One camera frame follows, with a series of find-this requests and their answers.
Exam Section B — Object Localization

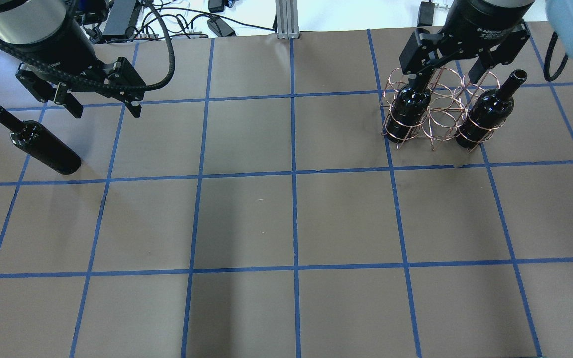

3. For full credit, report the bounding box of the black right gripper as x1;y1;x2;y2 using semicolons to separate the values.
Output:
399;0;531;84

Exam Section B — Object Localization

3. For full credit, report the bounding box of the black braided cable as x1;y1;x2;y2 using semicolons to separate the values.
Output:
0;0;176;93
543;32;570;82

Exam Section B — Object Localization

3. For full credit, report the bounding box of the black bottle in basket left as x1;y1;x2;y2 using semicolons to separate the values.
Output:
384;73;431;143

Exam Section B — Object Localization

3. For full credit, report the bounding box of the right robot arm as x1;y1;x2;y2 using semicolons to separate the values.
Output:
399;0;573;83

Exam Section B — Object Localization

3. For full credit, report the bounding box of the black wine bottle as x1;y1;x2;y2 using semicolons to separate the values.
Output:
0;105;82;175

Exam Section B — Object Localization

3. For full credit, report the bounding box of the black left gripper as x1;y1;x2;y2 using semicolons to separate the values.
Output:
0;13;145;119

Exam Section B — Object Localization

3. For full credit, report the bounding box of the black bottle in basket right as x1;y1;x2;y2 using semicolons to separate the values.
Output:
455;69;528;150

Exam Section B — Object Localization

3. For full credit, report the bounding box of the black electronics box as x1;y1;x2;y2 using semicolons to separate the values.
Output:
102;0;142;42

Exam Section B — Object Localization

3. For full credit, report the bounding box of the black adapter at right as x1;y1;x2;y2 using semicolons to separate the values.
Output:
416;0;436;27

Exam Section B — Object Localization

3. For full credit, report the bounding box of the black braided left cable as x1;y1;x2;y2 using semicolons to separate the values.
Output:
0;0;176;93

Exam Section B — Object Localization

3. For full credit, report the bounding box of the aluminium frame post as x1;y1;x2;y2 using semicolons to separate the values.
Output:
275;0;300;39

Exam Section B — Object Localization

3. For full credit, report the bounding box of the copper wire wine basket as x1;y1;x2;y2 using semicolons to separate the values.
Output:
380;67;502;150

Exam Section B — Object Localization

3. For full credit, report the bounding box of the black bottle in basket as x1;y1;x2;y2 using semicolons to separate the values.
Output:
384;73;431;143
455;69;528;150

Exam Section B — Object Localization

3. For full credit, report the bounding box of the black power adapter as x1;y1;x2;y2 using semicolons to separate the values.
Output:
206;17;237;38

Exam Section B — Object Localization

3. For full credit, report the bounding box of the black braided right cable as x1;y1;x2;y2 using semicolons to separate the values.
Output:
543;32;570;82

